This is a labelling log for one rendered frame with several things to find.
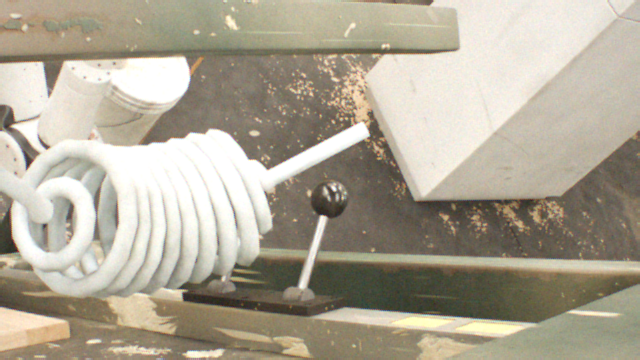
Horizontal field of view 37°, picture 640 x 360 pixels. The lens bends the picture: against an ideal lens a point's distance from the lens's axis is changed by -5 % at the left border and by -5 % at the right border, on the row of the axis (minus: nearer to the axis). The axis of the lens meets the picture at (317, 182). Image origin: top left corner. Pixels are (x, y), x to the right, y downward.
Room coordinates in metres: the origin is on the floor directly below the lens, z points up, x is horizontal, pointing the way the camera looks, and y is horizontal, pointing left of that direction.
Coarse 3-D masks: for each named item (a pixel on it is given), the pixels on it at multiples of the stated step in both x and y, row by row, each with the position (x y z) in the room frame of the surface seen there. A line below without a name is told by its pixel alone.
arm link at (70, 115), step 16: (64, 96) 0.85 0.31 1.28; (80, 96) 0.85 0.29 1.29; (96, 96) 0.87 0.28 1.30; (48, 112) 0.85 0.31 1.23; (64, 112) 0.85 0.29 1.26; (80, 112) 0.86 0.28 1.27; (16, 128) 0.84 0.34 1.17; (32, 128) 0.86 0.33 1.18; (48, 128) 0.84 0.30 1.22; (64, 128) 0.85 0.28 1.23; (80, 128) 0.86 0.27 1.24; (32, 144) 0.84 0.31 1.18; (48, 144) 0.84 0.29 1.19; (32, 160) 0.82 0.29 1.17
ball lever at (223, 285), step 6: (264, 192) 0.79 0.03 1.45; (222, 276) 0.71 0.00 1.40; (228, 276) 0.72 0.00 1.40; (216, 282) 0.70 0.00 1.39; (222, 282) 0.70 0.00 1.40; (228, 282) 0.71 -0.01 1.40; (210, 288) 0.70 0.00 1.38; (216, 288) 0.70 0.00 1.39; (222, 288) 0.70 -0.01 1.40; (228, 288) 0.70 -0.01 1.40; (234, 288) 0.71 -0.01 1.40
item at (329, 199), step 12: (312, 192) 0.75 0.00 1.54; (324, 192) 0.74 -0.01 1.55; (336, 192) 0.75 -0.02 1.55; (312, 204) 0.74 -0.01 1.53; (324, 204) 0.74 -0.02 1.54; (336, 204) 0.74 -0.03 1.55; (324, 216) 0.74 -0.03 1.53; (336, 216) 0.75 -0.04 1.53; (324, 228) 0.73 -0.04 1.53; (312, 240) 0.72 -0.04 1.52; (312, 252) 0.71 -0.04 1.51; (312, 264) 0.70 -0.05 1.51; (300, 276) 0.69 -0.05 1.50; (288, 288) 0.68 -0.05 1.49; (300, 288) 0.68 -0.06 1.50; (288, 300) 0.67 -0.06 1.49; (300, 300) 0.66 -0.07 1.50
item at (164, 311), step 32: (0, 288) 0.79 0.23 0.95; (32, 288) 0.77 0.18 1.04; (160, 288) 0.75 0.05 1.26; (128, 320) 0.70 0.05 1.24; (160, 320) 0.69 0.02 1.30; (192, 320) 0.68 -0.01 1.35; (224, 320) 0.66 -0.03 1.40; (256, 320) 0.65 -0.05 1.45; (288, 320) 0.64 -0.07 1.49; (320, 320) 0.63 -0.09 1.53; (352, 320) 0.63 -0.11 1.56; (384, 320) 0.63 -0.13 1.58; (480, 320) 0.64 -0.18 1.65; (288, 352) 0.63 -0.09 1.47; (320, 352) 0.62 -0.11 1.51; (352, 352) 0.62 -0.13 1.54; (384, 352) 0.61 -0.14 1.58; (416, 352) 0.60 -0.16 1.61; (448, 352) 0.59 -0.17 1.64
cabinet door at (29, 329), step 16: (0, 320) 0.62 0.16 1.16; (16, 320) 0.63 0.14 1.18; (32, 320) 0.63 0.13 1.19; (48, 320) 0.64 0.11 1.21; (64, 320) 0.64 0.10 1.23; (0, 336) 0.56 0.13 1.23; (16, 336) 0.58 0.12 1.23; (32, 336) 0.60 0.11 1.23; (48, 336) 0.61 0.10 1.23; (64, 336) 0.63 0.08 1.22
